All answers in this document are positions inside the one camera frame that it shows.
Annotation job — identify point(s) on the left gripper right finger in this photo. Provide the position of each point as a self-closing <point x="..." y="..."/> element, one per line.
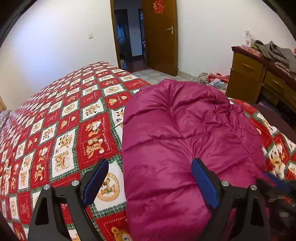
<point x="251" y="220"/>

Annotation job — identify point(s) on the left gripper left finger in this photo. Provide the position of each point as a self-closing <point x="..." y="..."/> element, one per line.
<point x="47" y="222"/>

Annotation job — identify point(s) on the magenta down jacket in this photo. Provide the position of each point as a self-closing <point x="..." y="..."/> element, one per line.
<point x="166" y="126"/>

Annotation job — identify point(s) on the pile of clothes on floor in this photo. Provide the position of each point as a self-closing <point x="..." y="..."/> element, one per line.
<point x="215" y="80"/>

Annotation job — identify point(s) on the grey clothes on dresser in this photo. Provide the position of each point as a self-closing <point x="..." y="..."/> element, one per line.
<point x="282" y="58"/>

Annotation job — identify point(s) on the red patchwork bear bedspread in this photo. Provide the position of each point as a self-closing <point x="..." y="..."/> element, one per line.
<point x="61" y="132"/>

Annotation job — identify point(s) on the striped pillow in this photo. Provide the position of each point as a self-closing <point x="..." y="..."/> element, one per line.
<point x="3" y="117"/>

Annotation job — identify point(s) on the brown wooden dresser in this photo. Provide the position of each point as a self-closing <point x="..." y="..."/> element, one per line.
<point x="253" y="76"/>

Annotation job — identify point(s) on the beige wooden headboard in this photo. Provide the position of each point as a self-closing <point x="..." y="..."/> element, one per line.
<point x="2" y="105"/>

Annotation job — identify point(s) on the pink box on dresser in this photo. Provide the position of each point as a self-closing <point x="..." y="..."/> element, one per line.
<point x="252" y="51"/>

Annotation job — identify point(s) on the brown wooden door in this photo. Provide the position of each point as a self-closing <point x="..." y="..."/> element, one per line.
<point x="161" y="46"/>

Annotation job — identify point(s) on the red double happiness decal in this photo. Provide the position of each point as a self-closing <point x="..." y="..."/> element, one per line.
<point x="158" y="7"/>

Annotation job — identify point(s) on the white card on wall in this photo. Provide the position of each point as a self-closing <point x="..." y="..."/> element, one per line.
<point x="247" y="38"/>

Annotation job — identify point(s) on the white wall switch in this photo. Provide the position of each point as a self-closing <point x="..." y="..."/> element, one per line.
<point x="91" y="36"/>

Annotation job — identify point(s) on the brass door handle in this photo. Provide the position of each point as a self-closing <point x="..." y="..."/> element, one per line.
<point x="171" y="29"/>

